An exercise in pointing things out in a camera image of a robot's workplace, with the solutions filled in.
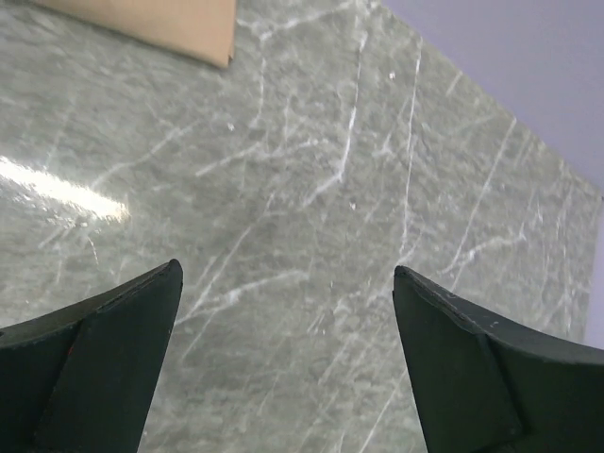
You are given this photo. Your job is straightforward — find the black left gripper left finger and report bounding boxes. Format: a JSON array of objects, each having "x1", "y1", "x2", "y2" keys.
[{"x1": 1, "y1": 260, "x2": 183, "y2": 453}]

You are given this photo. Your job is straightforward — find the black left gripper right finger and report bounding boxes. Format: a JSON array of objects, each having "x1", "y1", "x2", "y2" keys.
[{"x1": 393, "y1": 266, "x2": 603, "y2": 453}]

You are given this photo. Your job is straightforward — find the folded tan t-shirt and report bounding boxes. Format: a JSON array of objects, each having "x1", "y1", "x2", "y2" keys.
[{"x1": 38, "y1": 0, "x2": 237, "y2": 68}]

